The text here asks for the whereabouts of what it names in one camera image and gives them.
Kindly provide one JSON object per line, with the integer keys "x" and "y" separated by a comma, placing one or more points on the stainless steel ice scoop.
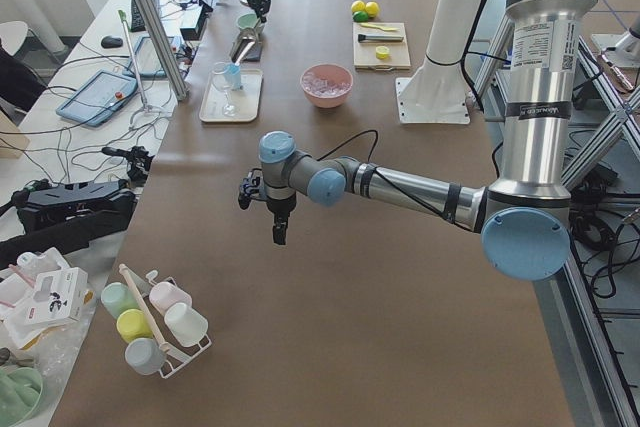
{"x": 246, "y": 35}

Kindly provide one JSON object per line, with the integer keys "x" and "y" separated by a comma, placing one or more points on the light blue plastic cup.
{"x": 233, "y": 76}

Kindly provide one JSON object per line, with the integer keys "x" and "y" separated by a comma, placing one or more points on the pink cup on rack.
{"x": 164, "y": 295}

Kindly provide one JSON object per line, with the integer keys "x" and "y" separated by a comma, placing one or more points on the white cup on rack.
{"x": 186, "y": 324}

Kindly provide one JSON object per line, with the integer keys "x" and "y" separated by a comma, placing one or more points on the green cup on rack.
{"x": 117, "y": 298}

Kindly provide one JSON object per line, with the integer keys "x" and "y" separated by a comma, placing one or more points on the yellow cup on rack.
{"x": 131, "y": 325}

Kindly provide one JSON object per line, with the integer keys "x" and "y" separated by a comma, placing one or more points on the grey cup on rack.
{"x": 144, "y": 356}

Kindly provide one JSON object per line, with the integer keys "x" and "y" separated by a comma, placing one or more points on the green bowl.
{"x": 250, "y": 21}

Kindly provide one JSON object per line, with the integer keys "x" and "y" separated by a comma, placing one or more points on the folded grey cloth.
{"x": 249, "y": 52}

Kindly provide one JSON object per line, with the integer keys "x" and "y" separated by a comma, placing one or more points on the clear wine glass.
{"x": 223, "y": 81}

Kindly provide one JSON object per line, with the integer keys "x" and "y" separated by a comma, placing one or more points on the lower yellow lemon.
{"x": 357, "y": 6}

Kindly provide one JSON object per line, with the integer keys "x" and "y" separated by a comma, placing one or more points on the yellow lemon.
{"x": 357, "y": 6}
{"x": 372, "y": 9}

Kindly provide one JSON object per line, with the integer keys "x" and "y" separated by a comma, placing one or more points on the green lime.
{"x": 360, "y": 16}

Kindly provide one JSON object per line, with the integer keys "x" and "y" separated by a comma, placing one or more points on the yellow plastic knife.
{"x": 378, "y": 27}

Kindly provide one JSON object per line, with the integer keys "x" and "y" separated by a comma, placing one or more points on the pink bowl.
{"x": 333, "y": 72}

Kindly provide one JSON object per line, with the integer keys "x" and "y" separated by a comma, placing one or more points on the cream rabbit serving tray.
{"x": 246, "y": 100}

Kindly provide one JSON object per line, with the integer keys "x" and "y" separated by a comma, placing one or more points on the upper yellow lemon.
{"x": 372, "y": 9}

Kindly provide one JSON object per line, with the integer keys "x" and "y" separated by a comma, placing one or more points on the wooden cutting board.
{"x": 364, "y": 54}

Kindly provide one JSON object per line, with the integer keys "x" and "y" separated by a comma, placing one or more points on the blue teach pendant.
{"x": 96, "y": 101}
{"x": 149, "y": 65}

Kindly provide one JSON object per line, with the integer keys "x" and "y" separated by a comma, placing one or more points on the half lemon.
{"x": 382, "y": 52}

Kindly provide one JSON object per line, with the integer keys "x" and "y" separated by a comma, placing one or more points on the black computer mouse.
{"x": 109, "y": 42}

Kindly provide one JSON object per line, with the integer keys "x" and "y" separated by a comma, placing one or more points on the aluminium frame post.
{"x": 159, "y": 39}

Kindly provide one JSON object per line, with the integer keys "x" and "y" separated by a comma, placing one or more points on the white wire cup rack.
{"x": 177, "y": 356}

